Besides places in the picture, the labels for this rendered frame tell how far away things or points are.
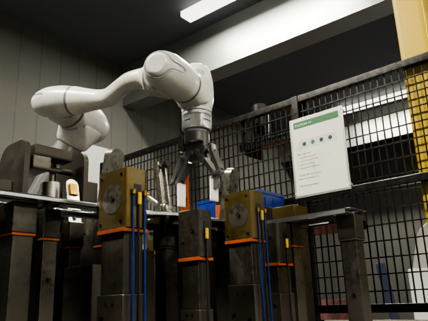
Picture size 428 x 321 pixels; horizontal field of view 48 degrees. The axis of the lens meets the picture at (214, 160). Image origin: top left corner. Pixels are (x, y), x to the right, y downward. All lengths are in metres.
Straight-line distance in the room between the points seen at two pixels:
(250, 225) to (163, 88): 0.44
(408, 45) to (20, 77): 3.36
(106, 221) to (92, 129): 0.93
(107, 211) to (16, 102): 3.45
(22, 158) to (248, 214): 0.56
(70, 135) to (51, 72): 2.83
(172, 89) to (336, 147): 0.71
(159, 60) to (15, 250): 0.60
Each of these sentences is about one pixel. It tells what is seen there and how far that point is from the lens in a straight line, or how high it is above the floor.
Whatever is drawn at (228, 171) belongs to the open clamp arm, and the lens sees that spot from 1.24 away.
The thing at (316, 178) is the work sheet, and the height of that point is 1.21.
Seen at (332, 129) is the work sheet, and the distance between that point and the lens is 1.82.
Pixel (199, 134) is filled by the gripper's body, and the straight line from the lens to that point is 1.41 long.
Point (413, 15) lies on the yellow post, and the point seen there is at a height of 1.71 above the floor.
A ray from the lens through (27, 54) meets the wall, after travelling 4.59.
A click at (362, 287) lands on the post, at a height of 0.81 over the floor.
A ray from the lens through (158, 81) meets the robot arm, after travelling 1.29.
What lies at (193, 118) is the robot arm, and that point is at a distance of 1.42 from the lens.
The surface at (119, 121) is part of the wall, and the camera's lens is 4.99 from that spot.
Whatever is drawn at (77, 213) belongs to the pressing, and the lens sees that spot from 1.18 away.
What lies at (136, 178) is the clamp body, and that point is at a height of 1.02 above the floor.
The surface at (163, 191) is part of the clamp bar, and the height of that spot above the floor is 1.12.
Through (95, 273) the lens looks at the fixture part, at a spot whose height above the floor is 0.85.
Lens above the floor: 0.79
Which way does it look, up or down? 16 degrees up
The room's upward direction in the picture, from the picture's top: 2 degrees counter-clockwise
